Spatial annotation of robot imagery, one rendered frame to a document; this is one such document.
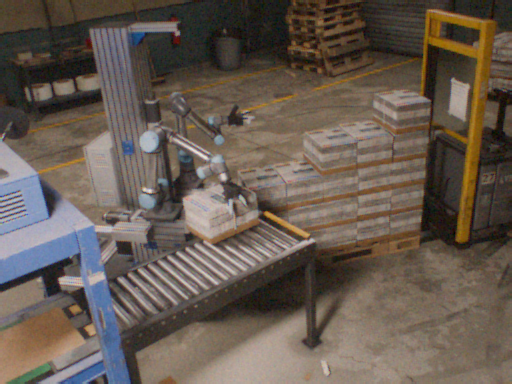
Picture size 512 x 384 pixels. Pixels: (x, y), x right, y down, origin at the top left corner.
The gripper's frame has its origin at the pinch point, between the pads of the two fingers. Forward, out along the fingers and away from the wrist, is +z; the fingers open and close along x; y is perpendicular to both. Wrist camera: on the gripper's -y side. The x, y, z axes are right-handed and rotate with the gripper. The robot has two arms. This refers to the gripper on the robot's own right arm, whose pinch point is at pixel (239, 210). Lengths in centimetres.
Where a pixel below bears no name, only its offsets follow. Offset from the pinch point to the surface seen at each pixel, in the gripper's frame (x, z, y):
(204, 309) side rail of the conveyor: 51, 41, -14
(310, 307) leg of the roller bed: -26, 76, 6
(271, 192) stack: -58, 0, 47
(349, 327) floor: -58, 106, 18
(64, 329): 116, 21, 5
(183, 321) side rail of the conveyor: 64, 41, -14
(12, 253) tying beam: 134, -21, -72
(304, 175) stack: -87, -3, 41
